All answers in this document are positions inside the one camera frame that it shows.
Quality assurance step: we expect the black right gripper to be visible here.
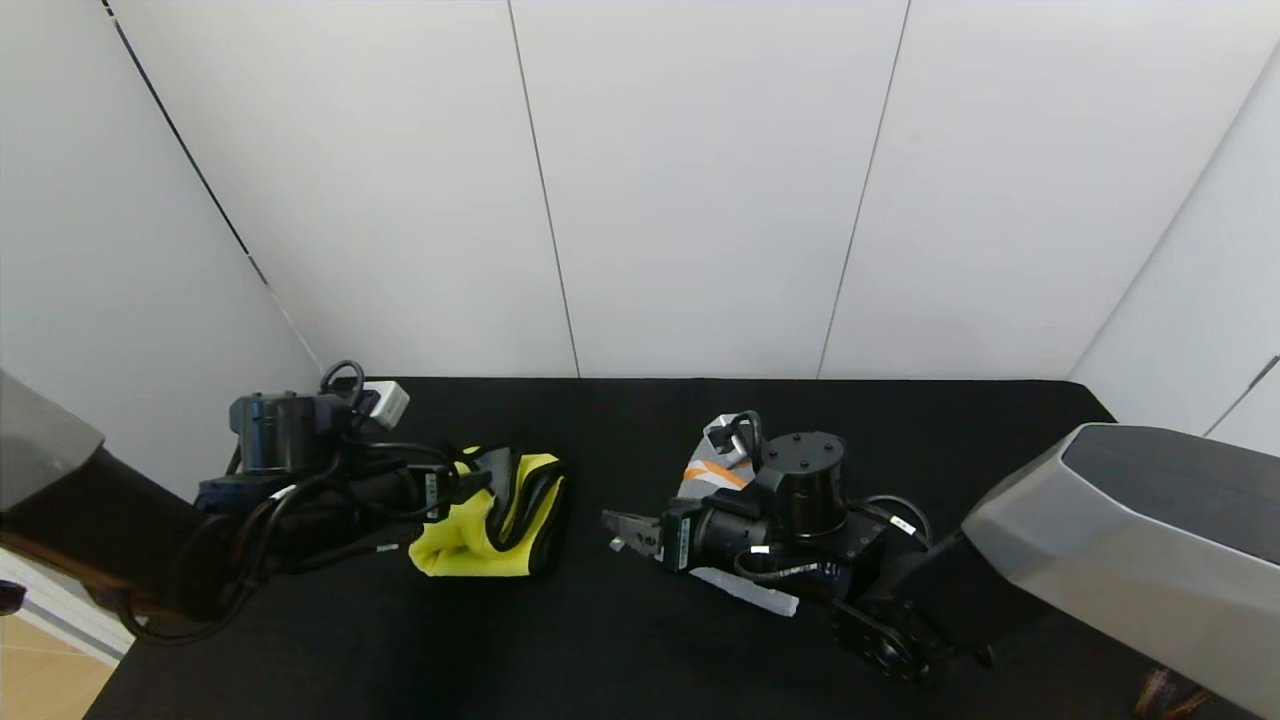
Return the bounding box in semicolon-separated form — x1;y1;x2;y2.
600;499;773;574

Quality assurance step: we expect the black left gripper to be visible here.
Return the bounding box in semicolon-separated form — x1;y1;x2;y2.
361;464;493;521

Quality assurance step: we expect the yellow microfiber towel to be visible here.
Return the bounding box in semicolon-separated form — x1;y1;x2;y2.
408;445;571;579

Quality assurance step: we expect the grey towel with orange marks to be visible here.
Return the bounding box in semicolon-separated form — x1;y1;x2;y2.
678;412;801;618

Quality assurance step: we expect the white baseboard strip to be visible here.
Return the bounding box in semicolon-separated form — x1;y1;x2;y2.
0;550;136;666

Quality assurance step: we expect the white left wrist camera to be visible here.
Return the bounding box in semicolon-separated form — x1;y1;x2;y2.
358;380;412;430

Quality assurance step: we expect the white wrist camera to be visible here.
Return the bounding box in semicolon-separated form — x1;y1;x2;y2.
358;380;412;430
704;410;767;473

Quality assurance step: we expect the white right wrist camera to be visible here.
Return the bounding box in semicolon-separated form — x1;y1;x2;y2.
704;410;767;473

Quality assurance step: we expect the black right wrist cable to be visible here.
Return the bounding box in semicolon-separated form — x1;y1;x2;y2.
858;494;934;547

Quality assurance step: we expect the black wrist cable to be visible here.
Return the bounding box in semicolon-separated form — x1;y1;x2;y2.
115;360;471;646
858;494;934;547

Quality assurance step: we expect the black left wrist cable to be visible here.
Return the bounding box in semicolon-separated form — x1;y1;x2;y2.
115;360;471;646

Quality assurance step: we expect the multicolour cable bundle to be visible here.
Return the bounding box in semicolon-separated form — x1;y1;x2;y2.
1133;667;1216;720

